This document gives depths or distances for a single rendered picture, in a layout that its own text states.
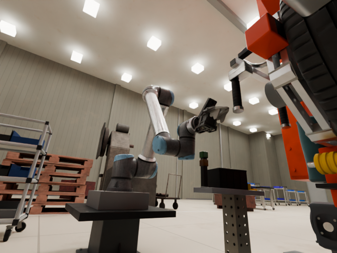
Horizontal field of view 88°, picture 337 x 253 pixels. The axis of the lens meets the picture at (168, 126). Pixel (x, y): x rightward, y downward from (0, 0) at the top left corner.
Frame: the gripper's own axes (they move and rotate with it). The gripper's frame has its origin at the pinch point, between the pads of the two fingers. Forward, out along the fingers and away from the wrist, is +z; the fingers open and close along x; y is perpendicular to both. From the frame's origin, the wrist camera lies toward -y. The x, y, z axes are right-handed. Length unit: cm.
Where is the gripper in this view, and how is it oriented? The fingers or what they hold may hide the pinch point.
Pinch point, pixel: (226, 107)
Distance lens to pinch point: 76.2
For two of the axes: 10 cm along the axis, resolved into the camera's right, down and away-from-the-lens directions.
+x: -8.7, -4.0, -2.9
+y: -2.9, 8.8, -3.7
